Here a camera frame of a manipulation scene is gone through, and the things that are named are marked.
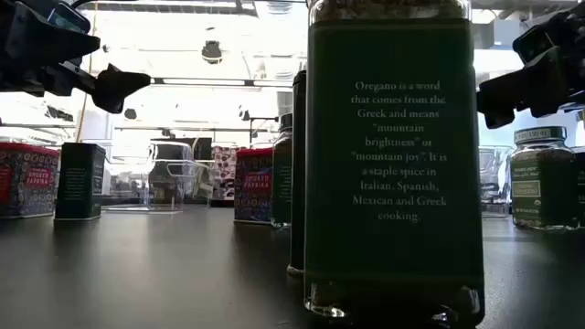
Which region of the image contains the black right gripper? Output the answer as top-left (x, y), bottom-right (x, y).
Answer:
top-left (476, 0), bottom-right (585, 130)

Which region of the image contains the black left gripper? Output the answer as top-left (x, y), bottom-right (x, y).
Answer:
top-left (0, 0), bottom-right (152, 114)

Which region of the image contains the green-lidded oregano glass jar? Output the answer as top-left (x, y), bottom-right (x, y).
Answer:
top-left (573, 150), bottom-right (585, 228)
top-left (303, 0), bottom-right (486, 328)
top-left (509, 125), bottom-right (578, 231)
top-left (270, 112), bottom-right (294, 228)

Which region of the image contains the red-lidded smoked paprika tin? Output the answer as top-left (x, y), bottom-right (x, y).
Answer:
top-left (232, 146), bottom-right (274, 226)
top-left (0, 141), bottom-right (61, 219)

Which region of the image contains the green black pepper tin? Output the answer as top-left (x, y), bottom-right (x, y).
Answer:
top-left (286, 69), bottom-right (308, 277)
top-left (53, 142), bottom-right (107, 222)

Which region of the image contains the thin tan pole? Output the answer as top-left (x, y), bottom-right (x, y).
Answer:
top-left (75, 0), bottom-right (98, 143)

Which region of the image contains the clear plastic bin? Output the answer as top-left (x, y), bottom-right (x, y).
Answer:
top-left (477, 144), bottom-right (516, 218)
top-left (102, 139), bottom-right (216, 214)

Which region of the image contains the white dotted pattern box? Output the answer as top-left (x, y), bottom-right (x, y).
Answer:
top-left (212, 145), bottom-right (239, 202)

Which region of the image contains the black table mat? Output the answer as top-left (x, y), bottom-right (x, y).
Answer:
top-left (0, 207), bottom-right (585, 329)

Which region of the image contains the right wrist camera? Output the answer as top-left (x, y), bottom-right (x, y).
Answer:
top-left (512, 23), bottom-right (564, 64)

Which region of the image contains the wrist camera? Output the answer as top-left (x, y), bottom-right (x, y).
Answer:
top-left (47, 1), bottom-right (91, 36)
top-left (512, 23), bottom-right (564, 64)

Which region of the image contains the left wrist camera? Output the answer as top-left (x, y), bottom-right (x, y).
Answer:
top-left (47, 1), bottom-right (91, 36)

